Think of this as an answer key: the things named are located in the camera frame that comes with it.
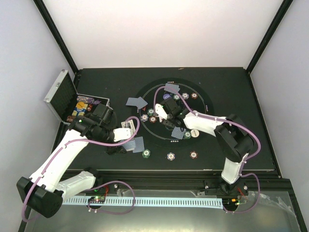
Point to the blue white poker chip stack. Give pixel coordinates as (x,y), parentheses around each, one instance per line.
(170,156)

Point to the purple round button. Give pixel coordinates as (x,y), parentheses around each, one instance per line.
(166,96)

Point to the white slotted cable duct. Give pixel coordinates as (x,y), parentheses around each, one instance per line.
(149,202)

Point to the aluminium poker chip case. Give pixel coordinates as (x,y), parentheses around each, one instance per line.
(65,102)

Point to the black aluminium rail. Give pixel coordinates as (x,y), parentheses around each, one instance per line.
(163,180)

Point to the blue playing card deck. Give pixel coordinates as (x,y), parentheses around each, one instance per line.
(136,145)

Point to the red brown poker chip stack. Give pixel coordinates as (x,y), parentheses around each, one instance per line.
(193,155)

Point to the base circuit board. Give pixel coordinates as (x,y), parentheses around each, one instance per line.
(96,199)
(233,201)

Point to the green poker chip stack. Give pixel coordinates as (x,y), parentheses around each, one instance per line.
(146,153)

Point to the right base circuit board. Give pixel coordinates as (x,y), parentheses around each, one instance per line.
(233,201)

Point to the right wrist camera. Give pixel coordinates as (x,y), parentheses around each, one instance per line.
(160,112)

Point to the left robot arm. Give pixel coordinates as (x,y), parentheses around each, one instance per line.
(43,191)

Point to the left base circuit board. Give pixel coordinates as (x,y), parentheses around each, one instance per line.
(96,199)

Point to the round black poker mat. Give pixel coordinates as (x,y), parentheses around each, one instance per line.
(157,134)

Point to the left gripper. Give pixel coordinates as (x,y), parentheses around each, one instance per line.
(113,150)

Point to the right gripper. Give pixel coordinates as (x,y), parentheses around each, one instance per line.
(171,125)

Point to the white round dealer button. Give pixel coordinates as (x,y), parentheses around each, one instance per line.
(194,133)

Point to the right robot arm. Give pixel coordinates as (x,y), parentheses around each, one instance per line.
(234,139)

